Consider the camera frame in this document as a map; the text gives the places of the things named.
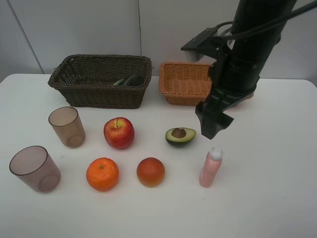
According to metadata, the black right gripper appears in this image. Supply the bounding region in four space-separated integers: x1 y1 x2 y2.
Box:
195 51 259 139

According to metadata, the pink spray bottle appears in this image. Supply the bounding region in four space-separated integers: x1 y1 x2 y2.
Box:
199 147 223 188

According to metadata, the halved avocado with pit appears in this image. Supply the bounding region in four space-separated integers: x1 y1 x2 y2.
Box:
165 127 196 147

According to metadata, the red orange round fruit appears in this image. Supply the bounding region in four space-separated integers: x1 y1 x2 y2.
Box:
137 157 165 187

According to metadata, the dark green pump bottle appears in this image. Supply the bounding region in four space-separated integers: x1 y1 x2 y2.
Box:
113 74 144 86

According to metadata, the red yellow apple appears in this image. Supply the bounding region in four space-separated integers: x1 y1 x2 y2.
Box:
104 117 135 150

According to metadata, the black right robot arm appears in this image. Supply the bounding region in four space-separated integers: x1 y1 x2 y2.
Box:
182 0 296 139

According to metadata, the light orange wicker basket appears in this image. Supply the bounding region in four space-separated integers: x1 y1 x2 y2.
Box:
159 62 211 106

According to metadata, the orange mandarin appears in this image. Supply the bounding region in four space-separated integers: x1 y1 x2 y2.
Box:
86 157 119 192

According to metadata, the dark brown wicker basket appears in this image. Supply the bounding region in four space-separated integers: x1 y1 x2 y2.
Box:
48 54 152 109

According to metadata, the brown translucent plastic cup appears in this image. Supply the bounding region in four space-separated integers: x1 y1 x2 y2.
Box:
48 107 86 148

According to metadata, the purple translucent plastic cup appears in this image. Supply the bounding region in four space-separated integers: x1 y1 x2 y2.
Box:
9 145 61 193

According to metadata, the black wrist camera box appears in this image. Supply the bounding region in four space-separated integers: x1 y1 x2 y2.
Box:
181 25 223 62

